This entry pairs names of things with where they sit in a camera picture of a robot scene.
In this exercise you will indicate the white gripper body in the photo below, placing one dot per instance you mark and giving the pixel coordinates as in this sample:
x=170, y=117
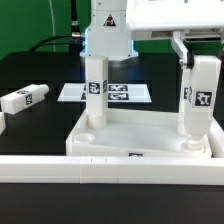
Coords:
x=143, y=17

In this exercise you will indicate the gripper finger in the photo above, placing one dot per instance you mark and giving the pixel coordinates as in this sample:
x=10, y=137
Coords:
x=186, y=58
x=221, y=57

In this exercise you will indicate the white desk tabletop tray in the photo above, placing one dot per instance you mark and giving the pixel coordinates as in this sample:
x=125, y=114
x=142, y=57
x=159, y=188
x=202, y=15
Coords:
x=132, y=133

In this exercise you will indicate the white right fence bar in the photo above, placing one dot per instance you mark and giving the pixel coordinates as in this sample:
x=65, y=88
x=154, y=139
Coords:
x=216, y=139

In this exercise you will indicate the white fence bar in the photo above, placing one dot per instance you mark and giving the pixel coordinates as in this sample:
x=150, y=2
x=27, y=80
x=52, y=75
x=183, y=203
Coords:
x=111, y=170
x=216, y=139

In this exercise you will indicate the white front fence bar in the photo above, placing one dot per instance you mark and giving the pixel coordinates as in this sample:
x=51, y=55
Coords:
x=111, y=170

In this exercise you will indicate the white marker base plate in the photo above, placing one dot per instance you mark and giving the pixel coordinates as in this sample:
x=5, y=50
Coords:
x=129, y=93

